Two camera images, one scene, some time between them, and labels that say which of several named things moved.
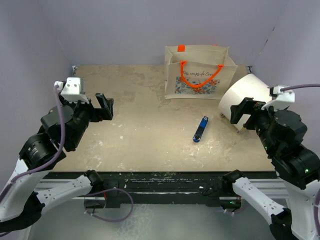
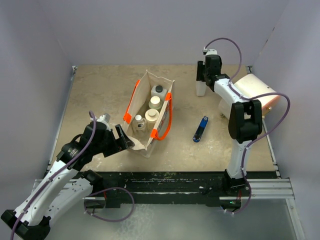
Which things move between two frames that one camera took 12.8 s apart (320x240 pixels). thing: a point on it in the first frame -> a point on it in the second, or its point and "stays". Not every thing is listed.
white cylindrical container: (248, 87) stays
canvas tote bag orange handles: (203, 72) -> (139, 103)
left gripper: (106, 103) -> (121, 144)
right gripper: (248, 105) -> (200, 68)
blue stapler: (197, 136) stays
